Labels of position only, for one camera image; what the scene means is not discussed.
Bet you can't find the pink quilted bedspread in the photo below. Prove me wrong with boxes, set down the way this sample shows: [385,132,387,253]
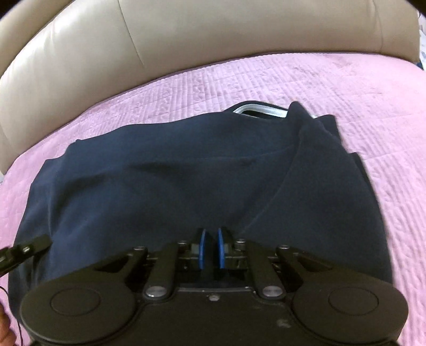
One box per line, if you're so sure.
[0,57,426,346]

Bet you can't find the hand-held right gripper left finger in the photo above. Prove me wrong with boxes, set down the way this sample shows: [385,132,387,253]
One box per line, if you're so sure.
[90,228,210,299]

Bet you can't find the person's left hand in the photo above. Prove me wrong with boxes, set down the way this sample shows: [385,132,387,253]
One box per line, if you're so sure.
[0,311,16,346]

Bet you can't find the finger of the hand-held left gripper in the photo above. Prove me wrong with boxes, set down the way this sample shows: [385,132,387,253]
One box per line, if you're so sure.
[0,234,53,276]

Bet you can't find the dark navy striped hoodie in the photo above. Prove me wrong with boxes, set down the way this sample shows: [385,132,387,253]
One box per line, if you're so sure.
[8,101,392,320]

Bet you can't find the white tote bag blue handles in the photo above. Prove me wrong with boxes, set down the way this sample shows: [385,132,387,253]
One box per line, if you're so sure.
[418,30,426,72]

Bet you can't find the beige leather headboard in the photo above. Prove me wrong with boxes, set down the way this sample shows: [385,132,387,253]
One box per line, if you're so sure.
[0,0,422,178]

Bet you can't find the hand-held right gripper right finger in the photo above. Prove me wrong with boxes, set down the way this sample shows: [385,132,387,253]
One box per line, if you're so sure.
[216,227,335,299]

